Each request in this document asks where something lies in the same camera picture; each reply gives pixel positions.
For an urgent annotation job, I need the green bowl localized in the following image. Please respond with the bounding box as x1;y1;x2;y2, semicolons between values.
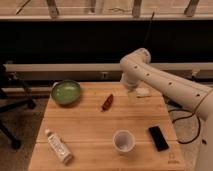
51;80;81;105

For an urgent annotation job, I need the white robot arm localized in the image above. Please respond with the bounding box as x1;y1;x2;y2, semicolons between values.
120;48;213;171

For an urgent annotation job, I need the black floor cable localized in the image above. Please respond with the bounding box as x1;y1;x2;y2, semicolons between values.
165;98;202;145

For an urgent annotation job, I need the black hanging cable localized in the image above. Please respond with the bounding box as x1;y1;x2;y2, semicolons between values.
142;11;156;50

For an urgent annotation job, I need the white paper cup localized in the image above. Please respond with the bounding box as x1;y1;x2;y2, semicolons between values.
112;130;135;154

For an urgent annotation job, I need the red chili pepper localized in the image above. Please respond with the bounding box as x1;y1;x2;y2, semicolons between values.
102;94;114;111

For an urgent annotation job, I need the black office chair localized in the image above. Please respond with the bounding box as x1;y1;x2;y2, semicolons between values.
0;64;36;150

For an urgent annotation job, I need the black smartphone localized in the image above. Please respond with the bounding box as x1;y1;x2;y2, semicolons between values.
149;126;169;151

